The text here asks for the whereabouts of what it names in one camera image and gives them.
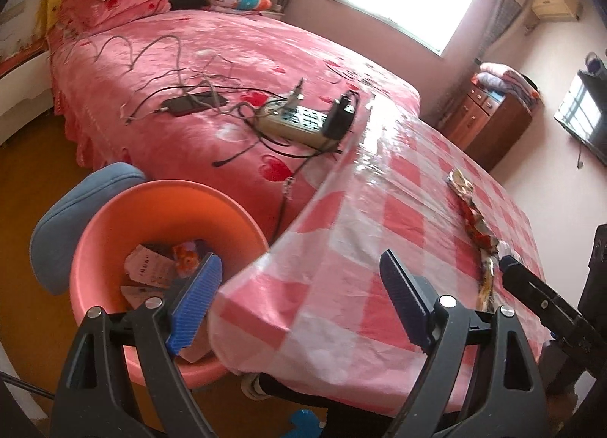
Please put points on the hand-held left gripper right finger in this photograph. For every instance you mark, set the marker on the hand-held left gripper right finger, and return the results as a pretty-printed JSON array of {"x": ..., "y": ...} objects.
[{"x": 403, "y": 291}]

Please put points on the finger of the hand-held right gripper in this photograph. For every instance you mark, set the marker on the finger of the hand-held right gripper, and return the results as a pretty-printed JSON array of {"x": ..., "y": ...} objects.
[{"x": 510, "y": 267}]

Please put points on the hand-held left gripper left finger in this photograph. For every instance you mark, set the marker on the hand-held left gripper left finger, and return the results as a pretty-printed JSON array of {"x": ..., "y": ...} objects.
[{"x": 197, "y": 295}]

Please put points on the gold snack wrapper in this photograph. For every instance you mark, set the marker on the gold snack wrapper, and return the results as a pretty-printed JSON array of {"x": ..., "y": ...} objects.
[{"x": 488, "y": 276}]

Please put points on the orange printed wrapper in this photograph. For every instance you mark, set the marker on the orange printed wrapper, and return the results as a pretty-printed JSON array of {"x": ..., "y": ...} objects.
[{"x": 187, "y": 257}]

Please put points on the red snack wrapper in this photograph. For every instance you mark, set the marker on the red snack wrapper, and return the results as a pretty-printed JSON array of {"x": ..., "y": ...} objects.
[{"x": 476, "y": 222}]

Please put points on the pink white paper packet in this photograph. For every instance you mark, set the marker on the pink white paper packet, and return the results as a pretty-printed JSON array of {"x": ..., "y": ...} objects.
[{"x": 149, "y": 265}]

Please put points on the pale paper packet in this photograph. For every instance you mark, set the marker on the pale paper packet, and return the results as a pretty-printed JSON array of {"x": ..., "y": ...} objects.
[{"x": 140, "y": 295}]

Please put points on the orange plastic basin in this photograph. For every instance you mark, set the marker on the orange plastic basin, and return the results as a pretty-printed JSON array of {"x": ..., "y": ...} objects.
[{"x": 156, "y": 215}]

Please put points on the small gold wrapper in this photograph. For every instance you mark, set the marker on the small gold wrapper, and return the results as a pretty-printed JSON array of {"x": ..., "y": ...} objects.
[{"x": 461, "y": 182}]

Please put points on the red checkered tablecloth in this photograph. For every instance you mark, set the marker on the red checkered tablecloth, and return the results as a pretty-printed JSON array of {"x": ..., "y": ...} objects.
[{"x": 355, "y": 238}]

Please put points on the white caster wheel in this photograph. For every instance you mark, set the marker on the white caster wheel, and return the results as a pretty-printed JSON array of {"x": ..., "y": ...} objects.
[{"x": 251, "y": 386}]

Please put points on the brown wooden cabinet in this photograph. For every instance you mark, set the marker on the brown wooden cabinet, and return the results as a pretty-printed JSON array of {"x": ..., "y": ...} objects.
[{"x": 493, "y": 129}]

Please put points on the blue chair cushion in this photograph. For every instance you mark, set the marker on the blue chair cushion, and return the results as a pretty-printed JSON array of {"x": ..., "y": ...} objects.
[{"x": 71, "y": 219}]

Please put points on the blue plastic object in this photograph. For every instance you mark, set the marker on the blue plastic object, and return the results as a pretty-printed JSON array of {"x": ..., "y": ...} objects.
[{"x": 301, "y": 423}]

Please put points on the stack of folded quilts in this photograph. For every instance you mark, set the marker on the stack of folded quilts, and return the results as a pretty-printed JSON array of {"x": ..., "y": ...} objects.
[{"x": 507, "y": 82}]

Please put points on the black power adapter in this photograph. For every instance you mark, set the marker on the black power adapter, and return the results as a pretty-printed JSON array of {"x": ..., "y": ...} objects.
[{"x": 339, "y": 115}]

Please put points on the black smartphone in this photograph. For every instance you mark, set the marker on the black smartphone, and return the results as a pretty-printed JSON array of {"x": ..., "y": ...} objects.
[{"x": 189, "y": 105}]

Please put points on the black rod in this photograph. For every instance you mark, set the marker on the black rod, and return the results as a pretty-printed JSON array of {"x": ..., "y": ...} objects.
[{"x": 28, "y": 386}]

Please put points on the beige power strip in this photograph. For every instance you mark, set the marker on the beige power strip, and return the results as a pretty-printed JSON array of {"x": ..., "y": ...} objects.
[{"x": 294, "y": 122}]

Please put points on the dark object on television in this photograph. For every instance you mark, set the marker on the dark object on television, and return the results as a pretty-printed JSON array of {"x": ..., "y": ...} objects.
[{"x": 595, "y": 62}]

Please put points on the bed with pink floral blanket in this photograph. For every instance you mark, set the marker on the bed with pink floral blanket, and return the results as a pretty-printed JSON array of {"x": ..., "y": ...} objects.
[{"x": 237, "y": 49}]

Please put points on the beige air conditioner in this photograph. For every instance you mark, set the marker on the beige air conditioner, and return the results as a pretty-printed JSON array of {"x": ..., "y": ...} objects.
[{"x": 555, "y": 5}]

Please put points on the white printed bedside panel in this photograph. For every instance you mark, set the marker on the white printed bedside panel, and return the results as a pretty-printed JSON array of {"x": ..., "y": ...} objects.
[{"x": 21, "y": 72}]

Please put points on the dark cloth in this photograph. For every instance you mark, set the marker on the dark cloth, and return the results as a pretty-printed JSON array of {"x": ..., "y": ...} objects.
[{"x": 187, "y": 0}]

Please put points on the folded pink blanket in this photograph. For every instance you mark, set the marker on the folded pink blanket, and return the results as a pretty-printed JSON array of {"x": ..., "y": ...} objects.
[{"x": 118, "y": 6}]

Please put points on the wall-mounted television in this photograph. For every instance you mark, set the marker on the wall-mounted television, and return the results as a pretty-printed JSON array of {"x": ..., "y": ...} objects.
[{"x": 585, "y": 110}]

